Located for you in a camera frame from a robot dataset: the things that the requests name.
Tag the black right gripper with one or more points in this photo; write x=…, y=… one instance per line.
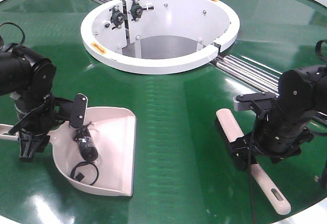
x=239, y=150

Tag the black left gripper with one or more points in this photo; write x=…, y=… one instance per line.
x=37, y=116

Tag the pink hand brush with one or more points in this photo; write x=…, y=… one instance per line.
x=230, y=131

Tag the pink plastic dustpan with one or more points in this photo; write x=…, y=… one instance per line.
x=113, y=132

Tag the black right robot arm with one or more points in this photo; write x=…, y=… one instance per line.
x=280, y=124

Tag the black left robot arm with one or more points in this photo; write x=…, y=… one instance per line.
x=27, y=77

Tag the green conveyor belt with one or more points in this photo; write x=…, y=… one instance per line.
x=182, y=172

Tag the right steel transfer rollers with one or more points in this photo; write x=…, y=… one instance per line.
x=249, y=71

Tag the front orange arrow sticker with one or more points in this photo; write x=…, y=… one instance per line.
x=100, y=49

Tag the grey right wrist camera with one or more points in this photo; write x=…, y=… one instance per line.
x=256, y=101

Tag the left black bearing mount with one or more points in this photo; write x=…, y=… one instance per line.
x=117, y=18

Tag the black bearing mount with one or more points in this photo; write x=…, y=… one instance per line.
x=117, y=18
x=137, y=10

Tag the right black bearing mount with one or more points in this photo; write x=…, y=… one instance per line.
x=137, y=10

